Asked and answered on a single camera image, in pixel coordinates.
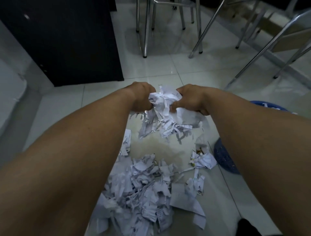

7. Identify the person's right hand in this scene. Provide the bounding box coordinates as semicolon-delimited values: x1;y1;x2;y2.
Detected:
169;84;211;116

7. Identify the torn paper handful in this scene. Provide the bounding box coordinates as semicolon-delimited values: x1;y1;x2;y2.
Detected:
130;85;209;144

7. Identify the brown wooden board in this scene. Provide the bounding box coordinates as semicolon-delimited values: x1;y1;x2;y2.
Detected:
257;17;311;53

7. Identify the blue plastic mesh wastebasket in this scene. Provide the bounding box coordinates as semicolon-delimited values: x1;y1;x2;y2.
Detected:
213;100;291;174

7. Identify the black table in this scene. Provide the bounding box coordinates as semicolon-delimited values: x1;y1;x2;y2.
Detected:
0;0;125;87

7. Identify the person's left forearm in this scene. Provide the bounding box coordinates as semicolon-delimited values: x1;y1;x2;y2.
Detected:
0;86;135;236

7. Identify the white tiled floor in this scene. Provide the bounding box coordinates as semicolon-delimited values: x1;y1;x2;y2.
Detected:
0;0;311;236

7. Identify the person's left hand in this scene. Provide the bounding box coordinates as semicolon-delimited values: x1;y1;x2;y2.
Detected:
126;82;157;113

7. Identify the red chrome chair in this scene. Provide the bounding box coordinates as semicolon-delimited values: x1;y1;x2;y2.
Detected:
135;0;203;58

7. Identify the person's black trouser leg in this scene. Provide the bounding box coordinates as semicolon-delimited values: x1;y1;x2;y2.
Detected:
238;218;262;236

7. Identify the pile of shredded white paper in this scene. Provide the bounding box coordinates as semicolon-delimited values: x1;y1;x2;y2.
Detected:
87;129;218;236

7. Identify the person's right forearm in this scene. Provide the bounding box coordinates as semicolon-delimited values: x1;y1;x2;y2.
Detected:
205;86;311;236

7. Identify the black chrome chair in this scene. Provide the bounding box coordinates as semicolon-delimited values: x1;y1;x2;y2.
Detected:
189;0;311;90

